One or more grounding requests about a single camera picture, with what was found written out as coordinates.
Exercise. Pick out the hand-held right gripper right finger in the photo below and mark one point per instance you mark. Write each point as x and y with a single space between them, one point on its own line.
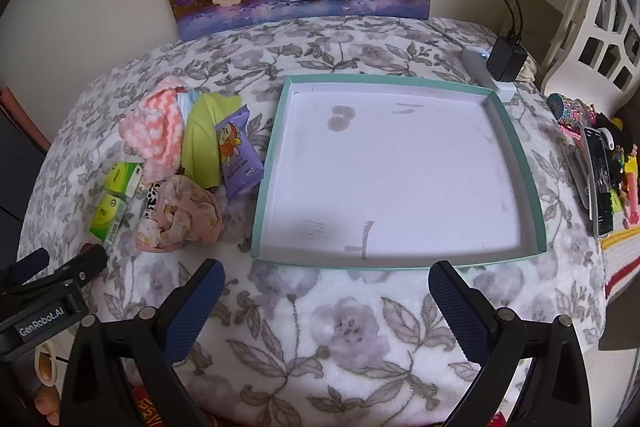
460 312

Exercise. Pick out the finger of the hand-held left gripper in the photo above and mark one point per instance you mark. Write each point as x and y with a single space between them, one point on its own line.
85 263
30 264

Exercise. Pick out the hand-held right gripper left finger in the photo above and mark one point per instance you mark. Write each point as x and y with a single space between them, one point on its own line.
195 307

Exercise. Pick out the green tissue packet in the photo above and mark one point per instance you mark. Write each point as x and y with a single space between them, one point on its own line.
107 214
120 179

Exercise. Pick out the leopard print pink cloth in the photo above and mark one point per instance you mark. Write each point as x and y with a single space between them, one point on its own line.
185 217

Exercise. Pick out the teal shallow cardboard box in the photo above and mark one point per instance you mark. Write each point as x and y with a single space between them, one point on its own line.
400 177

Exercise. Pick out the pink white fluffy towel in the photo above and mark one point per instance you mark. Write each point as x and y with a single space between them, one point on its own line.
150 127

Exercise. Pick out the purple tissue packet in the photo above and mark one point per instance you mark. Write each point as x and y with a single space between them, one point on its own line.
235 157

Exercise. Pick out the lime green cloth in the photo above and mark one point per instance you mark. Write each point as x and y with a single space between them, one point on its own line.
200 147

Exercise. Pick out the dark blue cabinet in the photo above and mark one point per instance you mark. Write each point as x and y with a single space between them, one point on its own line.
15 157

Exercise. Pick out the grey floral blanket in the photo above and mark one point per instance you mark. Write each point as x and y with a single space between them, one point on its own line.
350 317

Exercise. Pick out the red brown board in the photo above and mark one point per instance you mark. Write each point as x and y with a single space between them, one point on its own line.
10 102

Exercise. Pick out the striped knitted mat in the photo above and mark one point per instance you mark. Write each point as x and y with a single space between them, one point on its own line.
620 257

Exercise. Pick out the grey black flat device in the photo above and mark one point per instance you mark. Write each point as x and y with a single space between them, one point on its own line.
597 177

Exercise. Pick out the pile of colourful toys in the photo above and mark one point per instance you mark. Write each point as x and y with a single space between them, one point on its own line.
625 157

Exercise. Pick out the colourful patterned roll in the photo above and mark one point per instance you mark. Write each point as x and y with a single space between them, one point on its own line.
565 107

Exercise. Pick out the white power strip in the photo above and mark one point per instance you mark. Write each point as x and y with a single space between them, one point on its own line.
480 67

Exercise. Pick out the black power adapter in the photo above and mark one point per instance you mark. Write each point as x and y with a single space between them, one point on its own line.
505 57

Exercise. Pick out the white plastic lattice chair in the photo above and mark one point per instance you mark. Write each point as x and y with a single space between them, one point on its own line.
600 32

